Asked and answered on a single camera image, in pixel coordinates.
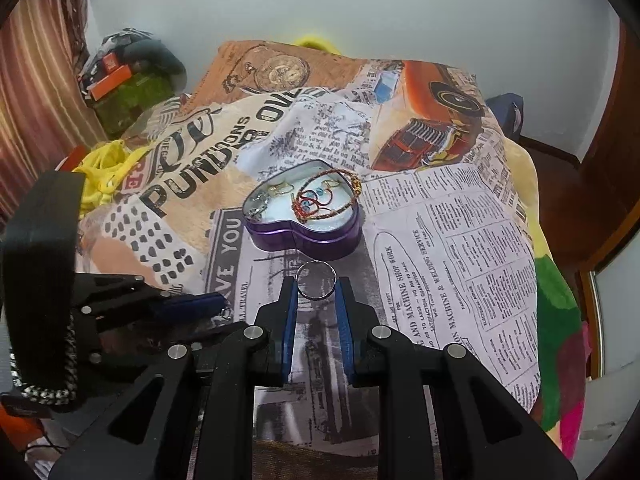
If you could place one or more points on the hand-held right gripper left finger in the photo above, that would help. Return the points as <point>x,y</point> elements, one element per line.
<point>287,330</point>

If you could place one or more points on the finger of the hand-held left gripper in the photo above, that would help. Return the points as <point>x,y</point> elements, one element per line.
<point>190,306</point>
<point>115,287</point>

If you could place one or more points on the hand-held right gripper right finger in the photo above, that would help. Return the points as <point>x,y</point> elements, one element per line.
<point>345,330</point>

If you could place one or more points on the small silver jewelry piece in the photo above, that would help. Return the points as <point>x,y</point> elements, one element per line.
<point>226,313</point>

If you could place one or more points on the purple heart-shaped tin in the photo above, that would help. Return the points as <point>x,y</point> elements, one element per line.
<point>305,243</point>

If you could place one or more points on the silver earring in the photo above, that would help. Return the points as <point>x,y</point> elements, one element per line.
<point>257,207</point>

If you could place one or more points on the gold earring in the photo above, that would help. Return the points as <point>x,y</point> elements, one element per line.
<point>281,188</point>

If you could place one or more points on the red box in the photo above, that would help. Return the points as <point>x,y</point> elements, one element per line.
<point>75,156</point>

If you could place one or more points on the yellow cloth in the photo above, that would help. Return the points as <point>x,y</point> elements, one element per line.
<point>107,170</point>

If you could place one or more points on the newspaper-print blanket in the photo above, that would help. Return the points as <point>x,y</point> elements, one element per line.
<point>450,240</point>

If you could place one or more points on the brown striped curtain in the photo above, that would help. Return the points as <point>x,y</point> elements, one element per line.
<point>40,85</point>

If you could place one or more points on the green patterned bag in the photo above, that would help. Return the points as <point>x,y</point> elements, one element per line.
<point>132,105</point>

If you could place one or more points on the orange box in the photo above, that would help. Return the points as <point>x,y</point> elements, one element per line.
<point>107,85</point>

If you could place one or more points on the pile of clutter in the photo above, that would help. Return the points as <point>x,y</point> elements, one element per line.
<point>117,45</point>

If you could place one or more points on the colourful fleece blanket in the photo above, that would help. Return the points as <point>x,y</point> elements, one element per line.
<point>555,310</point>

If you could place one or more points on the dark blue bag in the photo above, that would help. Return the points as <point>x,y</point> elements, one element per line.
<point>507,115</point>

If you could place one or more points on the yellow plastic object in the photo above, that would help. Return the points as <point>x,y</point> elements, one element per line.
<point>317,42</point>

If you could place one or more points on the brown wooden door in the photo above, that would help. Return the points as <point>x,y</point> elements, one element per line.
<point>615,160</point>

